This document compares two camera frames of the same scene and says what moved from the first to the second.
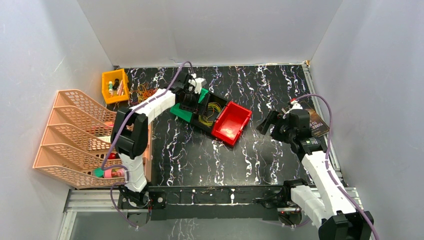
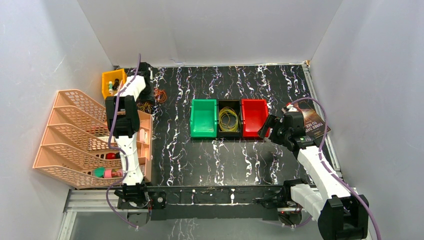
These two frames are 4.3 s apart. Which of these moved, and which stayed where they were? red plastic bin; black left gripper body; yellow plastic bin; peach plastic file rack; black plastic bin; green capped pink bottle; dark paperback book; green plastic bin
Moved: green plastic bin; black left gripper body; black plastic bin; red plastic bin
Stayed: peach plastic file rack; yellow plastic bin; green capped pink bottle; dark paperback book
